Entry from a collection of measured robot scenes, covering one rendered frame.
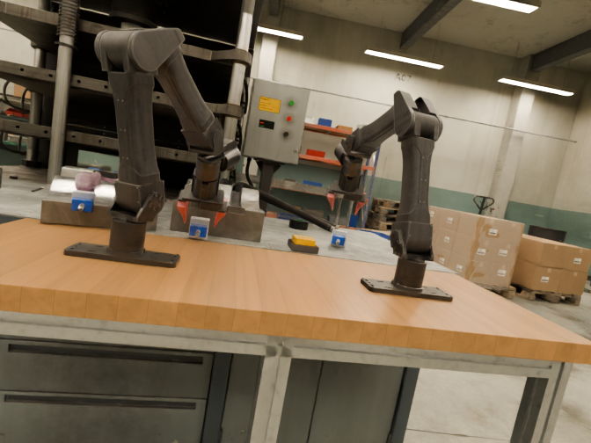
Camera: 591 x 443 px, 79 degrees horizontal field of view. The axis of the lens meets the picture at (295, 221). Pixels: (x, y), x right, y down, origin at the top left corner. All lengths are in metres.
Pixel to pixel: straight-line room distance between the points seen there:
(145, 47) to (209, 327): 0.47
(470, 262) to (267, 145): 3.31
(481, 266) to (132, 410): 4.13
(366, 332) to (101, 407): 0.90
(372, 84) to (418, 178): 7.39
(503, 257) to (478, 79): 5.07
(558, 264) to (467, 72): 4.88
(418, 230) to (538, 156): 8.96
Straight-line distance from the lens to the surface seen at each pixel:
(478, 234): 4.67
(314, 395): 1.30
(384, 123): 1.00
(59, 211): 1.04
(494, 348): 0.76
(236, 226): 1.06
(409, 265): 0.82
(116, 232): 0.75
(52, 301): 0.62
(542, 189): 9.84
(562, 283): 5.69
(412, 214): 0.83
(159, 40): 0.73
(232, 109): 1.78
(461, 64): 8.99
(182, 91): 0.79
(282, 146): 1.94
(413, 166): 0.86
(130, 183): 0.74
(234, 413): 1.30
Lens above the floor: 1.01
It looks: 7 degrees down
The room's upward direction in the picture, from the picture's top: 10 degrees clockwise
